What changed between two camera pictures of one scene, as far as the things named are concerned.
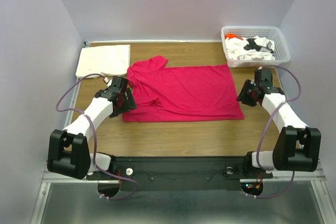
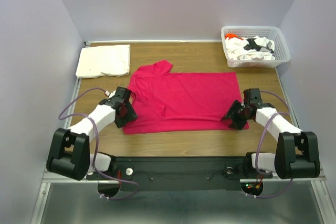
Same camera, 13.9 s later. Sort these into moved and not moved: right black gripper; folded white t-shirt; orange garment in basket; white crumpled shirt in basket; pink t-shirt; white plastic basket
Moved: pink t-shirt; right black gripper
Not moved: folded white t-shirt; orange garment in basket; white plastic basket; white crumpled shirt in basket
